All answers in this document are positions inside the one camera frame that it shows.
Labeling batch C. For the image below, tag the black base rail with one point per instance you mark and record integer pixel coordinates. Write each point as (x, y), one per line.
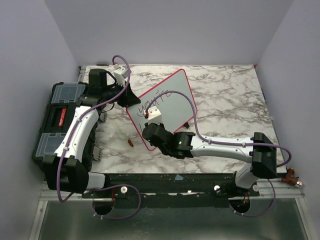
(169, 190)

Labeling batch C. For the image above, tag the brown marker cap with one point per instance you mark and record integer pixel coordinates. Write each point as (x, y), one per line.
(130, 143)

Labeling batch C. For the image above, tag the pink framed whiteboard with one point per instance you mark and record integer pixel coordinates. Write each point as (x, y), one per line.
(174, 108)

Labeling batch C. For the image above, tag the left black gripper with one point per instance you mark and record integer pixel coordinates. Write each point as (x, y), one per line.
(129, 98)

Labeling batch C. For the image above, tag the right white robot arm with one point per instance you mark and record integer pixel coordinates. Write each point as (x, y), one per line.
(258, 152)

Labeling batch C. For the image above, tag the black plastic toolbox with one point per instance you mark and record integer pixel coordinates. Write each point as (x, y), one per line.
(59, 113)

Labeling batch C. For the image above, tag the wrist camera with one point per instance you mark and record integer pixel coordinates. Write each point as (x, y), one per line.
(153, 115)
(120, 73)

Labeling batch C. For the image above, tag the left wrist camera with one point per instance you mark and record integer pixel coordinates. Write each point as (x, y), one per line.
(120, 73)

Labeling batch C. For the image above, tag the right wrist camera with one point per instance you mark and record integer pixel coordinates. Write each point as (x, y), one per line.
(153, 115)

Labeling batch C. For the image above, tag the copper cable connector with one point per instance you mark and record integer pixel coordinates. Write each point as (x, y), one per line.
(291, 179)

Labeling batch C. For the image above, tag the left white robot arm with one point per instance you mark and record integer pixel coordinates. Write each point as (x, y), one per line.
(67, 142)

